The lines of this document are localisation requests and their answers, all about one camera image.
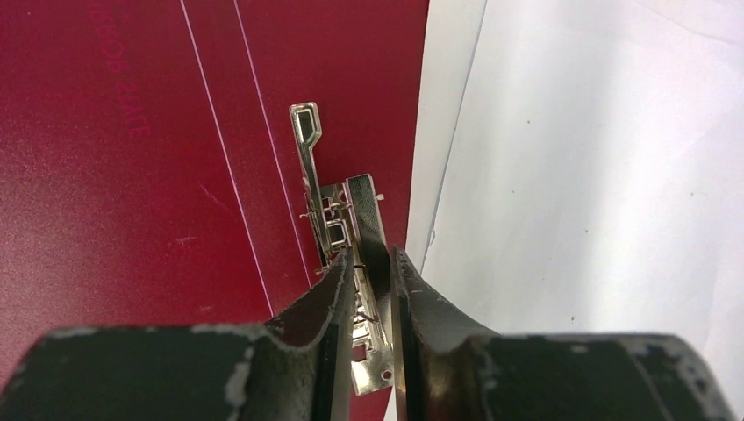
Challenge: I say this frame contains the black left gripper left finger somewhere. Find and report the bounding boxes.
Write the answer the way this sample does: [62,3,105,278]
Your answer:
[1,252,354,420]

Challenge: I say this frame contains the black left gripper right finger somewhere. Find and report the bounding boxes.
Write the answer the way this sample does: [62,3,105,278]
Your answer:
[390,248,733,420]

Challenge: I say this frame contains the silver metal folder clip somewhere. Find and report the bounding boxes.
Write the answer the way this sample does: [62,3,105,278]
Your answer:
[289,102,394,396]

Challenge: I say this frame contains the white paper stack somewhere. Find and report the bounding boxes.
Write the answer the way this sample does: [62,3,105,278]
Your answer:
[405,1,743,418]

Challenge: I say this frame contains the red clip file folder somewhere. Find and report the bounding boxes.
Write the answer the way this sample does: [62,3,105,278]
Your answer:
[1,1,429,395]

